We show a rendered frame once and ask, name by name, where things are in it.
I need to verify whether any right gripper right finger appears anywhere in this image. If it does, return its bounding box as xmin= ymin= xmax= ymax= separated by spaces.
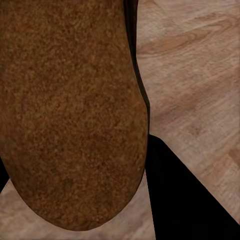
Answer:
xmin=145 ymin=134 xmax=240 ymax=240

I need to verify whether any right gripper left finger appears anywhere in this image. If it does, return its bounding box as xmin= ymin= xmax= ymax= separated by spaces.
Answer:
xmin=0 ymin=157 xmax=10 ymax=193

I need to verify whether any sandal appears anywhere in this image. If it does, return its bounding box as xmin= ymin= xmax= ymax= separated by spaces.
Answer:
xmin=0 ymin=0 xmax=151 ymax=232

